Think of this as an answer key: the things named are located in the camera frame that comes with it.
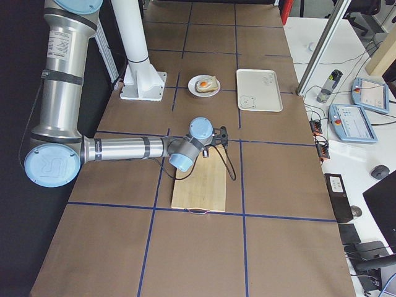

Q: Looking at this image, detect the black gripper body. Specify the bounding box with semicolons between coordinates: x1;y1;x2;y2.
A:
202;148;209;157

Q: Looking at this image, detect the white round plate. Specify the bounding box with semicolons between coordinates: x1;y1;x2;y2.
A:
188;75;220;97

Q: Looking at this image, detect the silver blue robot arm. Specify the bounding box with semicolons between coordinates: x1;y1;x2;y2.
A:
23;1;214;187

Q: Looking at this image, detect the bottom bread slice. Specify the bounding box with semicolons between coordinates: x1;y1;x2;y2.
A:
195;76;219;93

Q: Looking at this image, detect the wooden cutting board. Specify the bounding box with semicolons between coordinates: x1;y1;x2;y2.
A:
171;147;228;212

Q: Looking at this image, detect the fried egg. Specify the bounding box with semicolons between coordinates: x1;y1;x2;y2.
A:
196;79;213;89

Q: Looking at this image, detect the cream bear tray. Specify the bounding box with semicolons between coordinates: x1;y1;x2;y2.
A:
236;69;283;112

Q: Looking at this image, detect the white mounting column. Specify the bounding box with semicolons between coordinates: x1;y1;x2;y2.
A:
111;0;167;101

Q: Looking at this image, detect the orange black usb hub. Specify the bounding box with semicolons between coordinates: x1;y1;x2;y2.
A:
309;120;322;136

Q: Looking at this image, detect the black rectangular box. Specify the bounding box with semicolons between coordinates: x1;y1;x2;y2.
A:
324;173;353;223

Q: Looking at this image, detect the near teach pendant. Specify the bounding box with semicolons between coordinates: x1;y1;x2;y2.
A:
329;104;378;144

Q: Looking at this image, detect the teach pendant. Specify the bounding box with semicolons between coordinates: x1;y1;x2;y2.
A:
329;104;378;144
351;77;390;114

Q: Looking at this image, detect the clear water bottle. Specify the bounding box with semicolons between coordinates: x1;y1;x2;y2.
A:
316;69;343;103

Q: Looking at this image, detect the black computer mouse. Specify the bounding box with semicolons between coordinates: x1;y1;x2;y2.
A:
371;165;390;180

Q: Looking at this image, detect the far teach pendant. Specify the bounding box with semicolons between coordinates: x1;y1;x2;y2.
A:
351;77;390;114

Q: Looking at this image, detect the black monitor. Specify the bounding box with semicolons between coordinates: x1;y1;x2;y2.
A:
363;176;395;252

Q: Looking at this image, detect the aluminium frame post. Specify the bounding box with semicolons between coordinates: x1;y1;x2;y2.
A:
296;0;351;96

